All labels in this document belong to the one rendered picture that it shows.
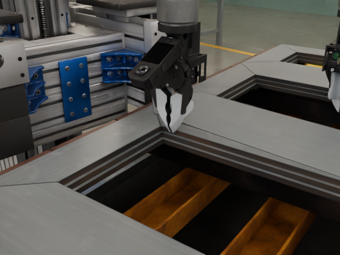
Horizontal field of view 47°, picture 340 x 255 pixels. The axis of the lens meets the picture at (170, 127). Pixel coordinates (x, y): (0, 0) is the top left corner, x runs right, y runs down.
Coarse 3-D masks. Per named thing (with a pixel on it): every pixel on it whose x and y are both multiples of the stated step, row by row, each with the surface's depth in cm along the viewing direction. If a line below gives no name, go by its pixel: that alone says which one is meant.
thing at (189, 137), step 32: (320, 64) 133; (224, 96) 99; (320, 96) 103; (160, 128) 80; (192, 128) 79; (128, 160) 72; (224, 160) 72; (256, 160) 69; (288, 160) 67; (320, 192) 63
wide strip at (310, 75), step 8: (248, 64) 123; (256, 64) 123; (264, 64) 123; (272, 64) 123; (280, 64) 123; (288, 64) 123; (296, 64) 123; (256, 72) 115; (264, 72) 115; (272, 72) 115; (280, 72) 115; (288, 72) 115; (296, 72) 115; (304, 72) 115; (312, 72) 115; (320, 72) 115; (288, 80) 108; (296, 80) 108; (304, 80) 108; (312, 80) 108; (320, 80) 108; (328, 88) 102
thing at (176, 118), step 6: (174, 96) 74; (180, 96) 73; (174, 102) 74; (180, 102) 73; (192, 102) 78; (174, 108) 75; (180, 108) 74; (186, 108) 77; (192, 108) 79; (174, 114) 75; (180, 114) 74; (186, 114) 78; (174, 120) 76; (180, 120) 76; (174, 126) 77; (174, 132) 78
